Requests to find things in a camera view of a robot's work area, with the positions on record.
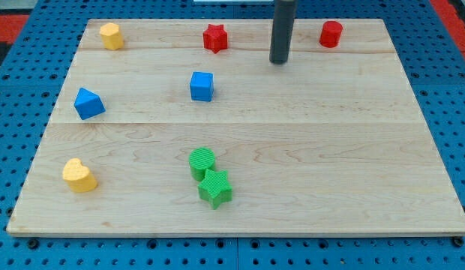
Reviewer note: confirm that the light wooden board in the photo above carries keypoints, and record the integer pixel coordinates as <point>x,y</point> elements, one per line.
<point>332,143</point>

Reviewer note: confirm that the yellow hexagon block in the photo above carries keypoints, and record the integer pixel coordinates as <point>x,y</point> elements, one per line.
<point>111,36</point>

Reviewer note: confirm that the green cylinder block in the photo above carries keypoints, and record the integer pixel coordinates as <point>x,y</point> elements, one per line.
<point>200,160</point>

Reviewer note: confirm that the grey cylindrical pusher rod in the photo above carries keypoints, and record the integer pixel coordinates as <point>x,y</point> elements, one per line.
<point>282,29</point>

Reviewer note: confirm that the yellow heart block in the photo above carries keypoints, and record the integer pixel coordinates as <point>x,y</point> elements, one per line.
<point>78,177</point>

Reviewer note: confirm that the blue cube block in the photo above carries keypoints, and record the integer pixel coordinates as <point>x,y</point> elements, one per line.
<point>201,86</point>

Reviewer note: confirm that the red star block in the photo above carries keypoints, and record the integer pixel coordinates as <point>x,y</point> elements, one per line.
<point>215,38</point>

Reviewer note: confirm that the green star block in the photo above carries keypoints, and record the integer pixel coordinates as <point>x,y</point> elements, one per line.
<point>215,188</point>

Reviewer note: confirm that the red cylinder block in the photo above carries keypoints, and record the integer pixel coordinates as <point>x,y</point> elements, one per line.
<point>330,34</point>

